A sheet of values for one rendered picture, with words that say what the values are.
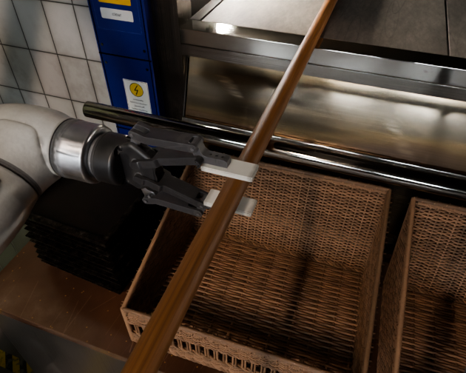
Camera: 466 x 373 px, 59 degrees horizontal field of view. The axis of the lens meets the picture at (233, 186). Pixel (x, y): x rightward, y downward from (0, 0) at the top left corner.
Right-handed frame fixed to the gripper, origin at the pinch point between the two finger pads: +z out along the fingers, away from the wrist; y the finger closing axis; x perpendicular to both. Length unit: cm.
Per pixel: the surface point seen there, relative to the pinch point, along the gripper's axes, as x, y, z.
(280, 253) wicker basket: -39, 61, 1
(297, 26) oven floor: -61, 1, -5
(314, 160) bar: -12.9, 3.0, 9.0
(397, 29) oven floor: -67, 2, 18
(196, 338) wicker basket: -0.3, 48.9, -9.1
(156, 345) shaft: 23.8, -0.9, 0.9
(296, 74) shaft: -32.1, -1.0, 1.3
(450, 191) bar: -12.7, 3.3, 28.8
